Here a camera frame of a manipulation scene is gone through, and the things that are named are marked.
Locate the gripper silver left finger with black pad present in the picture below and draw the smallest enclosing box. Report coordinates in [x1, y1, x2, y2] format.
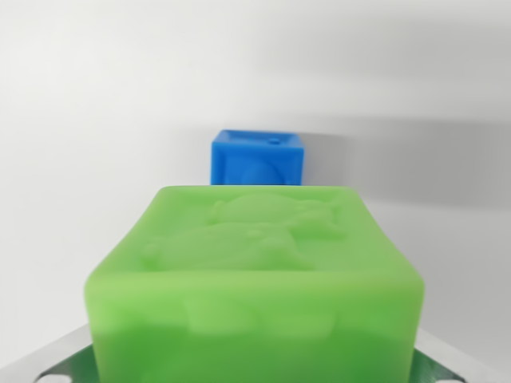
[0, 323, 105, 383]

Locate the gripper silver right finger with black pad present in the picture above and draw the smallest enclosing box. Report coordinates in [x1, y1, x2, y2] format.
[406, 329, 511, 383]

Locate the green cube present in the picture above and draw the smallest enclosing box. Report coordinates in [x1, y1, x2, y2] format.
[82, 184, 426, 383]

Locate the blue cube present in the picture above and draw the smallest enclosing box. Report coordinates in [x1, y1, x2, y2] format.
[210, 128, 305, 187]

